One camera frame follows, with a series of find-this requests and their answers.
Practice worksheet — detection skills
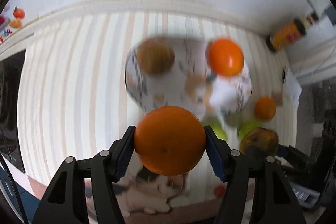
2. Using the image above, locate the red cherry tomato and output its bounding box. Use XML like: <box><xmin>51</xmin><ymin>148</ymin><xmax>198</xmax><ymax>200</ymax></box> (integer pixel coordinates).
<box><xmin>214</xmin><ymin>185</ymin><xmax>226</xmax><ymax>198</ymax></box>

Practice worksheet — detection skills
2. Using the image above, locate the large orange with stem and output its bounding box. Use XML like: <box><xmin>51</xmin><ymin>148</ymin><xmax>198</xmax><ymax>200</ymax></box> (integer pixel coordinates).
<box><xmin>207</xmin><ymin>38</ymin><xmax>244</xmax><ymax>77</ymax></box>

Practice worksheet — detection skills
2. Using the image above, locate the brown pear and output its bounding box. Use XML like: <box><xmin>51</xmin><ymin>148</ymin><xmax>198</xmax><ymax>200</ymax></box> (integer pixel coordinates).
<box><xmin>136</xmin><ymin>37</ymin><xmax>175</xmax><ymax>76</ymax></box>
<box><xmin>239</xmin><ymin>127</ymin><xmax>279</xmax><ymax>160</ymax></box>

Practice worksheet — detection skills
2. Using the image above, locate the brown pear front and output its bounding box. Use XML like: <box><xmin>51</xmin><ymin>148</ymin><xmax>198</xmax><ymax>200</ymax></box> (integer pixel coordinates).
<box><xmin>239</xmin><ymin>127</ymin><xmax>279</xmax><ymax>160</ymax></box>

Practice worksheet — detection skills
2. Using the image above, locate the small green apple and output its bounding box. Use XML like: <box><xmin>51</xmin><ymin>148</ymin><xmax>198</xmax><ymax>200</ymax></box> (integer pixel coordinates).
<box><xmin>238</xmin><ymin>120</ymin><xmax>262</xmax><ymax>140</ymax></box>

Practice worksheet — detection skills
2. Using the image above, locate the large green apple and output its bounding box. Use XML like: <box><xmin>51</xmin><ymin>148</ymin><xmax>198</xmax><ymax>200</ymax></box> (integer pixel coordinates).
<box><xmin>202</xmin><ymin>117</ymin><xmax>228</xmax><ymax>141</ymax></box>

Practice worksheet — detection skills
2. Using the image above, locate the small orange upper right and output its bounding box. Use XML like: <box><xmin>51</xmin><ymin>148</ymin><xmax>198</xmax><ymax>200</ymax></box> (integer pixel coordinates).
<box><xmin>255</xmin><ymin>97</ymin><xmax>277</xmax><ymax>121</ymax></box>

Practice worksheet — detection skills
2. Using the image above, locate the striped cat print tablecloth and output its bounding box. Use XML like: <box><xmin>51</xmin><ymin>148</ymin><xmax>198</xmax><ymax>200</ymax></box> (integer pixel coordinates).
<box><xmin>16</xmin><ymin>11</ymin><xmax>299</xmax><ymax>224</ymax></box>

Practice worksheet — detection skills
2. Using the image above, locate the small brown card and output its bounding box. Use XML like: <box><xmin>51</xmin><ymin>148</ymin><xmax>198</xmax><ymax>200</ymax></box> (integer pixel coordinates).
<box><xmin>271</xmin><ymin>92</ymin><xmax>283</xmax><ymax>106</ymax></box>

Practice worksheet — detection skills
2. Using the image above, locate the white folded paper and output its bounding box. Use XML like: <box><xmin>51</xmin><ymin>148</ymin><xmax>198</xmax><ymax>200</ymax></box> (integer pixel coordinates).
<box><xmin>282</xmin><ymin>67</ymin><xmax>302</xmax><ymax>107</ymax></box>

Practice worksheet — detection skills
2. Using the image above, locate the oval floral white plate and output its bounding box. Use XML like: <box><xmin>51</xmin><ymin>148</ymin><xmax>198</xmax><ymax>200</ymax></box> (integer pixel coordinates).
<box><xmin>125</xmin><ymin>36</ymin><xmax>252</xmax><ymax>118</ymax></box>

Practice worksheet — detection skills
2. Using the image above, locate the black gas stove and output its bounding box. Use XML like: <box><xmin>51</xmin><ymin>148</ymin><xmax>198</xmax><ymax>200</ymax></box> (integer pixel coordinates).
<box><xmin>0</xmin><ymin>50</ymin><xmax>26</xmax><ymax>172</ymax></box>

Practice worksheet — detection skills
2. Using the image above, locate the dark soy sauce bottle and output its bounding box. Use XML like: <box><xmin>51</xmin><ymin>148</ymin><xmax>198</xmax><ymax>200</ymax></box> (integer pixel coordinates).
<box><xmin>265</xmin><ymin>12</ymin><xmax>319</xmax><ymax>53</ymax></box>

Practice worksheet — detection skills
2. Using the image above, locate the black plug adapter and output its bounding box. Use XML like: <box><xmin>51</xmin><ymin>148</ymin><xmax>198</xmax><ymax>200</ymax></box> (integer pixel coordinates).
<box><xmin>325</xmin><ymin>5</ymin><xmax>336</xmax><ymax>26</ymax></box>

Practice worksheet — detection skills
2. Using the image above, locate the colourful fruit wall sticker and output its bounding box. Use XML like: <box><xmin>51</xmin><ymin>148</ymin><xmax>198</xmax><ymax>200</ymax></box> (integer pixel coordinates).
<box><xmin>0</xmin><ymin>0</ymin><xmax>26</xmax><ymax>44</ymax></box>

